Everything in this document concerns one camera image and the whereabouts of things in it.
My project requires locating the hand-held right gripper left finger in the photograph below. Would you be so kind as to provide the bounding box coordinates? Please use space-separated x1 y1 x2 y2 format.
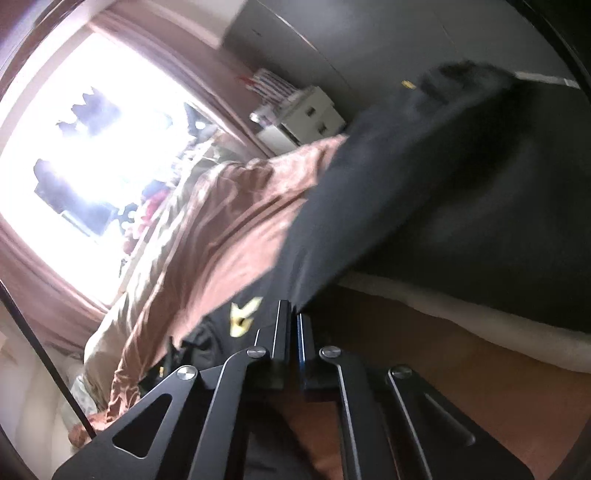
53 300 293 480

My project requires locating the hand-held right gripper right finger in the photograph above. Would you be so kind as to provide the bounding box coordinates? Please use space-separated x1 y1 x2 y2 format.
298 314 532 480

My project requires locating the black jacket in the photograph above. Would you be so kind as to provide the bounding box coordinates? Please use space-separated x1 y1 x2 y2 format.
141 62 591 480

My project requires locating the pile of colourful clothes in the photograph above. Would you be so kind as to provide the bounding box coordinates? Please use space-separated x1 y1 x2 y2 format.
120 104 218 259

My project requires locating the brown blanket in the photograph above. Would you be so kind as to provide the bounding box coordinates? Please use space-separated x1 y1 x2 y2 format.
69 134 352 444

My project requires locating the beige duvet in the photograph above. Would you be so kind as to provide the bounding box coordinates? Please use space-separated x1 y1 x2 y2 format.
83 148 259 370

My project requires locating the white mattress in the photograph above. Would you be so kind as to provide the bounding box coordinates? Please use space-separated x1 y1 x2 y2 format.
337 272 591 374

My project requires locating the white drawer cabinet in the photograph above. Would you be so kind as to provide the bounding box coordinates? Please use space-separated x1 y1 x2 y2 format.
257 87 347 155

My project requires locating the pink curtain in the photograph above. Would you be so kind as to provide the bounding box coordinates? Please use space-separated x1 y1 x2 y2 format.
0 9 273 356

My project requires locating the bright window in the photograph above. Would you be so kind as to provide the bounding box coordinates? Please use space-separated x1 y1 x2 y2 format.
0 32 222 310

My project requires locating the black cable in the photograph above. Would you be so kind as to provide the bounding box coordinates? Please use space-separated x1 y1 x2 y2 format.
0 281 98 439

